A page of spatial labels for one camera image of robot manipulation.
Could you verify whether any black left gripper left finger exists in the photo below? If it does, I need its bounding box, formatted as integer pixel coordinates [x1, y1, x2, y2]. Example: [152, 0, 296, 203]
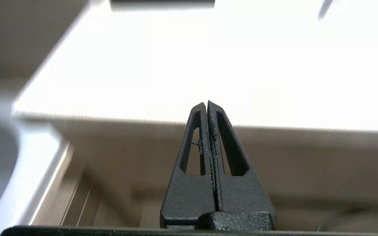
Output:
[160, 102, 216, 229]

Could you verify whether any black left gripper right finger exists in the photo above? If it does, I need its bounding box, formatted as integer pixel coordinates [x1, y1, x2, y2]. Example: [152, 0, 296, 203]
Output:
[207, 100, 275, 215]

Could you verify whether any black amenity box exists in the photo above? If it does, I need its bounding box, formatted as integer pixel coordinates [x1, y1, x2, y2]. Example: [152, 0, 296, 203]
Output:
[110, 0, 216, 9]

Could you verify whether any brown vanity cabinet front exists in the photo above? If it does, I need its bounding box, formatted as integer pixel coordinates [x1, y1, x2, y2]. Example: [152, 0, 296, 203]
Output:
[33, 119, 378, 231]

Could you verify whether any white ceramic fixture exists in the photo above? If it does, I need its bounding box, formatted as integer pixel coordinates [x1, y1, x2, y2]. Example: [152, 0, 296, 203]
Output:
[0, 93, 72, 236]

